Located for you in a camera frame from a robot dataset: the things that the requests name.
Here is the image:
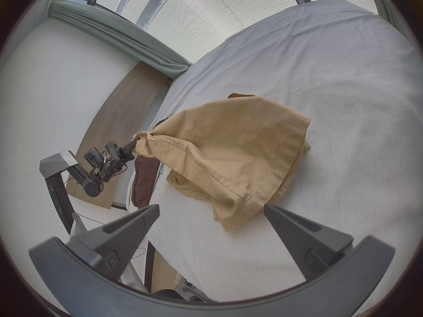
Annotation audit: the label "bed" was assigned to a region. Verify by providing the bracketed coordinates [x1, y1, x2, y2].
[66, 0, 423, 304]

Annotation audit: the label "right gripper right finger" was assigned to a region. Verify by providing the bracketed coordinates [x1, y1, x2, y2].
[263, 203, 355, 282]

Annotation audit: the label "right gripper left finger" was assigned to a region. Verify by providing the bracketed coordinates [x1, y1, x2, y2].
[68, 204, 161, 282]

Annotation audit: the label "window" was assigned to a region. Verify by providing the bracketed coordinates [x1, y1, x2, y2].
[64, 0, 390, 66]

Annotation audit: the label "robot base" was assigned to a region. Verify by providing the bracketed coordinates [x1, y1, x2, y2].
[68, 212, 215, 304]

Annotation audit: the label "brown waffle garment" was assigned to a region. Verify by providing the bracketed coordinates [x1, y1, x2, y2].
[131, 156, 164, 208]

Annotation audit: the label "grey-green curtain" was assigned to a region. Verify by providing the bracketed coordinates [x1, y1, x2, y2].
[50, 0, 193, 80]

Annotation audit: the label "tan shorts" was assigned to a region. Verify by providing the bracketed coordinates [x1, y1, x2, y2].
[133, 93, 312, 234]

